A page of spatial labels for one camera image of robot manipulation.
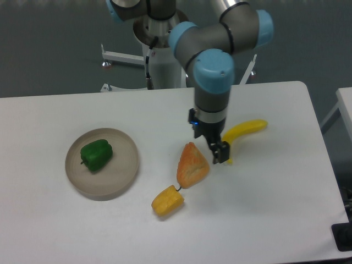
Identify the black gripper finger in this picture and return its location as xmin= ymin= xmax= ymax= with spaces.
xmin=212 ymin=141 xmax=230 ymax=164

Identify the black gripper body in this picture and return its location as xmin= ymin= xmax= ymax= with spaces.
xmin=188 ymin=108 xmax=225 ymax=150

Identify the green bell pepper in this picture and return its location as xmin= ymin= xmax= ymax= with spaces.
xmin=80 ymin=139 xmax=113 ymax=172

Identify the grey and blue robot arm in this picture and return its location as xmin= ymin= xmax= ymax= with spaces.
xmin=106 ymin=1 xmax=274 ymax=163

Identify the yellow bell pepper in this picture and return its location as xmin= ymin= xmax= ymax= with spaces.
xmin=151 ymin=185 xmax=185 ymax=219

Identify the beige round plate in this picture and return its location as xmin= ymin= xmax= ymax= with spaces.
xmin=65 ymin=128 xmax=139 ymax=201

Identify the orange bread wedge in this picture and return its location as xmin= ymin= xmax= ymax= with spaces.
xmin=177 ymin=142 xmax=210 ymax=189

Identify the yellow banana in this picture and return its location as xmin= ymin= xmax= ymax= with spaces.
xmin=222 ymin=119 xmax=268 ymax=165

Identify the white side table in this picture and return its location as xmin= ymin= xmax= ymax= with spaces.
xmin=320 ymin=87 xmax=351 ymax=139

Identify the black device at edge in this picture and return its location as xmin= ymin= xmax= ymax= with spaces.
xmin=331 ymin=222 xmax=351 ymax=252

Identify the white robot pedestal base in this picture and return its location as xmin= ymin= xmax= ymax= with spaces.
xmin=101 ymin=1 xmax=263 ymax=90

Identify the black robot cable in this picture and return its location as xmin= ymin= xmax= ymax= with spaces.
xmin=145 ymin=36 xmax=159 ymax=90

